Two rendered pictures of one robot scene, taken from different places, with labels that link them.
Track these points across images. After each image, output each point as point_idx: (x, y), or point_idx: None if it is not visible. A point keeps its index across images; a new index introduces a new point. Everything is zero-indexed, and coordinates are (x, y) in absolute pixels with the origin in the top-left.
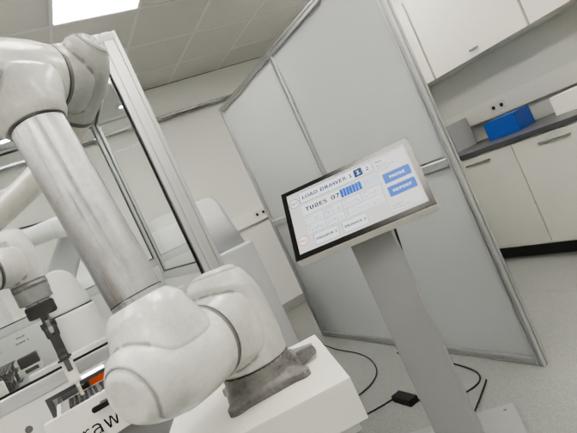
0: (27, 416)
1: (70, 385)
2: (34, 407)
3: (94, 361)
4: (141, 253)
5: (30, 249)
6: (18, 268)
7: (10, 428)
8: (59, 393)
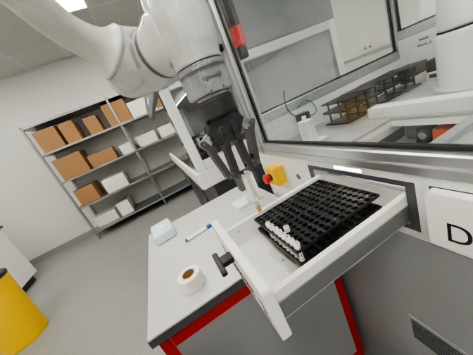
0: (296, 167)
1: (326, 167)
2: (301, 165)
3: (351, 160)
4: None
5: (163, 13)
6: (156, 53)
7: (288, 167)
8: (317, 167)
